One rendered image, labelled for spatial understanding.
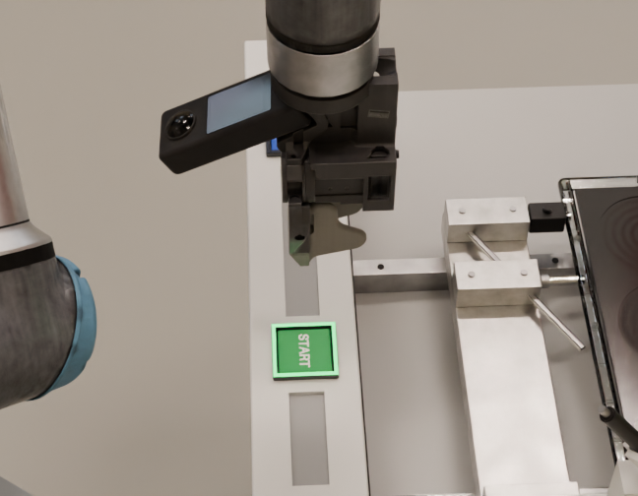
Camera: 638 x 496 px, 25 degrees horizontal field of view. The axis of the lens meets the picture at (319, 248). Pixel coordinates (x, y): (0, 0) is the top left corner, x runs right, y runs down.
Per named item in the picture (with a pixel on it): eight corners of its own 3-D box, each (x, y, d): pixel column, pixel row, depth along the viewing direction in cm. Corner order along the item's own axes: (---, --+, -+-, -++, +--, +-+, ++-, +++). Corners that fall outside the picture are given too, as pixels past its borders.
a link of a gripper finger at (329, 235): (365, 290, 112) (369, 213, 105) (289, 292, 112) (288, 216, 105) (363, 259, 114) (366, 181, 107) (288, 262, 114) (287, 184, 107)
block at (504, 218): (522, 214, 144) (526, 194, 142) (527, 240, 142) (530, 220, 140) (443, 217, 144) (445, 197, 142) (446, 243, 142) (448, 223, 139)
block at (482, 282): (534, 277, 139) (537, 257, 137) (539, 304, 137) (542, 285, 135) (451, 279, 139) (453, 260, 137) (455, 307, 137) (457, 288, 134)
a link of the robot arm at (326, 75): (267, 57, 92) (264, -26, 97) (269, 108, 95) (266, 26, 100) (384, 53, 92) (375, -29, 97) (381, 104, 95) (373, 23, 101)
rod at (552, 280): (581, 279, 138) (583, 270, 137) (584, 289, 137) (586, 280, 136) (534, 280, 138) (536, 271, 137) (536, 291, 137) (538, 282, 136)
